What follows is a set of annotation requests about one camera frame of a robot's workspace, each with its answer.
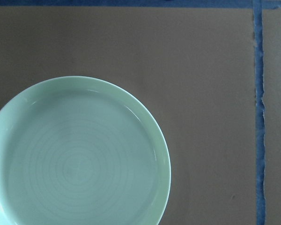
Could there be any light green ceramic plate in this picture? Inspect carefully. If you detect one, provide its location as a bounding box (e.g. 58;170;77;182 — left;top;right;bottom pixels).
0;76;171;225

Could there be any brown paper table cover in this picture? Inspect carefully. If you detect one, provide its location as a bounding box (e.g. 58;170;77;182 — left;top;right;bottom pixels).
0;0;281;225

